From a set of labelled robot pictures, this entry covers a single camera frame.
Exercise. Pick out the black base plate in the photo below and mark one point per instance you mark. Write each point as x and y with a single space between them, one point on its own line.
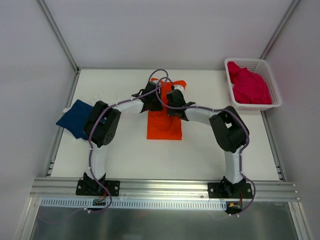
221 190
84 189

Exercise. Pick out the orange t shirt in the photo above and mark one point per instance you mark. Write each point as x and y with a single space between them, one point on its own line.
161 126

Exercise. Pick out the aluminium front rail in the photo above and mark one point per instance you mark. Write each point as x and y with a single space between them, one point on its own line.
150 189

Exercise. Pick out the magenta t shirt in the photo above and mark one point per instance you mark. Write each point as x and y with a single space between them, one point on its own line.
248 87

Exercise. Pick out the folded navy blue t shirt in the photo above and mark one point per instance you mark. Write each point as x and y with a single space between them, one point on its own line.
75 118

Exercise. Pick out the folded white t shirt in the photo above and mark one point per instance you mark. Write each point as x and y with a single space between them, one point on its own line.
66 110

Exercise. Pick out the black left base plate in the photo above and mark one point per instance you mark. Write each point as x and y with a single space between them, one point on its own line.
84 189

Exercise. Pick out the white plastic basket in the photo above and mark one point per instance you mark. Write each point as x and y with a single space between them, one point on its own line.
260 67

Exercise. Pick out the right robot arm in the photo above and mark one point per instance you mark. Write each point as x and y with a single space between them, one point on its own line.
230 132

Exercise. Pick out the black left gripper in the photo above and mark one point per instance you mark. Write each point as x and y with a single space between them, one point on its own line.
155 100

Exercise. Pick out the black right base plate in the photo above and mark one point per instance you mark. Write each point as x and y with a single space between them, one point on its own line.
221 190

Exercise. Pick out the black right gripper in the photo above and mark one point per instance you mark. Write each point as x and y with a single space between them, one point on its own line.
173 106

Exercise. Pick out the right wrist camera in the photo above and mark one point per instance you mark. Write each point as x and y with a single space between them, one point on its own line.
179 87

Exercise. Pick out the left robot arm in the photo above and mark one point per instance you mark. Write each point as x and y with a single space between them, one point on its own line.
100 129

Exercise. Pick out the white slotted cable duct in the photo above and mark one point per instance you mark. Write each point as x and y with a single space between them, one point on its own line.
152 204

